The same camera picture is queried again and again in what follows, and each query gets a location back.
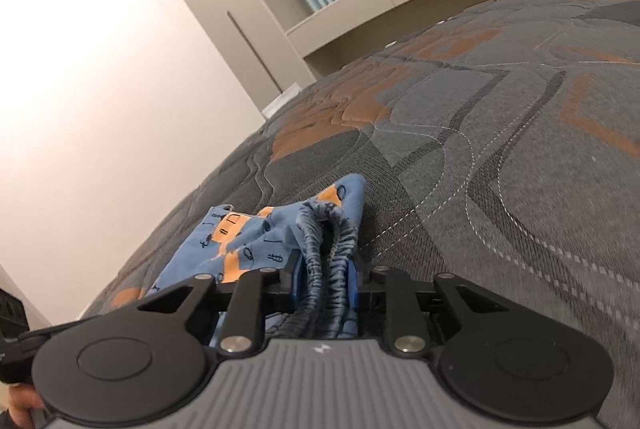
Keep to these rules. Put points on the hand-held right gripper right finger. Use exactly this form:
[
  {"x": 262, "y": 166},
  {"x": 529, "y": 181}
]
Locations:
[{"x": 354, "y": 286}]

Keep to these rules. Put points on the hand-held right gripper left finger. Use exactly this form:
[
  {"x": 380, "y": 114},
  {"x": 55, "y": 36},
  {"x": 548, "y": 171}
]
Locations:
[{"x": 295, "y": 281}]

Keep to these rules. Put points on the blue printed pants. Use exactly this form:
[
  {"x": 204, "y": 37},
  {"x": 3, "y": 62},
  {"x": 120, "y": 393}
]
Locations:
[{"x": 240, "y": 249}]

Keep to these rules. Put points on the person's left hand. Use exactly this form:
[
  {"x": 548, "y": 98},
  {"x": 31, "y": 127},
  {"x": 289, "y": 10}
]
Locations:
[{"x": 25, "y": 406}]

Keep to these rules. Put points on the grey and orange quilted bedspread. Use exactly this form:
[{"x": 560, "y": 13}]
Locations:
[{"x": 500, "y": 134}]

